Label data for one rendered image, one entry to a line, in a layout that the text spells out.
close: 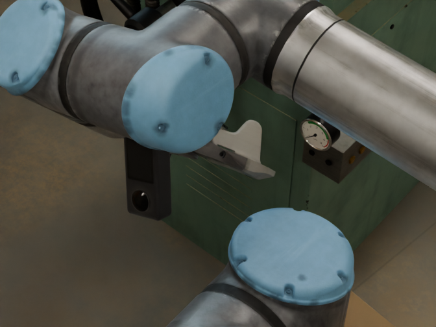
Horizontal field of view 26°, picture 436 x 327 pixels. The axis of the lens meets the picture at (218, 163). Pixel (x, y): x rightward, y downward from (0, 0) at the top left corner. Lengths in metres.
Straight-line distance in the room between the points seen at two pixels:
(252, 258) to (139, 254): 1.13
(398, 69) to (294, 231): 0.37
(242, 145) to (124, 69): 0.31
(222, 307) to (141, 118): 0.37
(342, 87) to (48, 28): 0.25
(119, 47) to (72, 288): 1.42
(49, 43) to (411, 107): 0.31
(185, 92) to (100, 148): 1.67
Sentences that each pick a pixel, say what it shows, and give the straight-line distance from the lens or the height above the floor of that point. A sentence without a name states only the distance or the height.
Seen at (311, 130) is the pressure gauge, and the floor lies 0.66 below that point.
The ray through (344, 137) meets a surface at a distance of 1.60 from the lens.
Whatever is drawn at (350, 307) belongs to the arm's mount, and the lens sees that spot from 1.40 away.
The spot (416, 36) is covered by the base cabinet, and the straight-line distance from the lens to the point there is 1.84.
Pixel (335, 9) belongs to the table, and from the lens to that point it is 1.47.
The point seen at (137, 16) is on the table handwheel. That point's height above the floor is 0.84.
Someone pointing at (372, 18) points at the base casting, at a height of 0.75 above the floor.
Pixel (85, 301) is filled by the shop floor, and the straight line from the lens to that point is 2.14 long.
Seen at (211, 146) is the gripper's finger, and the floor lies 1.04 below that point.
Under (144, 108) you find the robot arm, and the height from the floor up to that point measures 1.25.
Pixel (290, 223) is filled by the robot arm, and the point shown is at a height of 0.89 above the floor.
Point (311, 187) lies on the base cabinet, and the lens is 1.77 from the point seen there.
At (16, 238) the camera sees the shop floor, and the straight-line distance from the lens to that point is 2.27.
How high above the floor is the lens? 1.78
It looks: 49 degrees down
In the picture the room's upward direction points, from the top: straight up
